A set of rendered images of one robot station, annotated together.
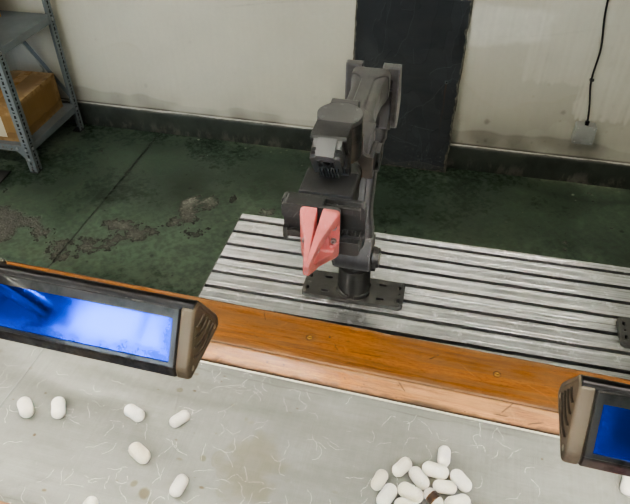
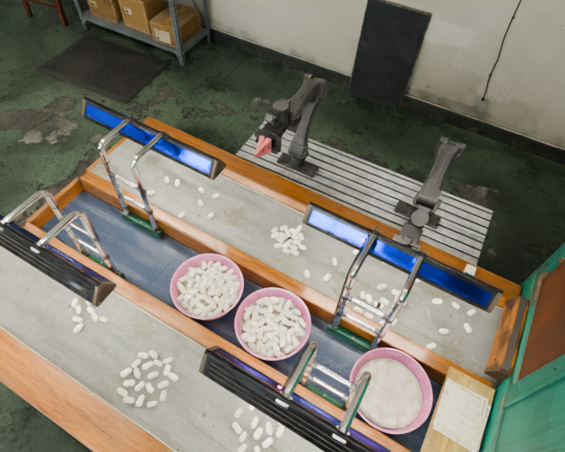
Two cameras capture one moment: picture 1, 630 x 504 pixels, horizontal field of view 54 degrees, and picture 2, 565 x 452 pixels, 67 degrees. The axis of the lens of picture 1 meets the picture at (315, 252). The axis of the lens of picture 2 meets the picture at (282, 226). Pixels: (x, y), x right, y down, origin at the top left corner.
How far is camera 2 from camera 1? 0.88 m
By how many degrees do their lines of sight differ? 16
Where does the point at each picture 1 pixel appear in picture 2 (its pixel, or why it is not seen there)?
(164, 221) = (241, 108)
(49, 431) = (173, 189)
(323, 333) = (274, 178)
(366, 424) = (278, 212)
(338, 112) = (280, 104)
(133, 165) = (232, 72)
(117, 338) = (195, 164)
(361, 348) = (285, 186)
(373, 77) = (311, 84)
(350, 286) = (295, 163)
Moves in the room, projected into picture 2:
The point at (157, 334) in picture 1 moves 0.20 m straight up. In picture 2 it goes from (206, 165) to (199, 120)
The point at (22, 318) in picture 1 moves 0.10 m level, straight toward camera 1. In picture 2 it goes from (171, 152) to (177, 172)
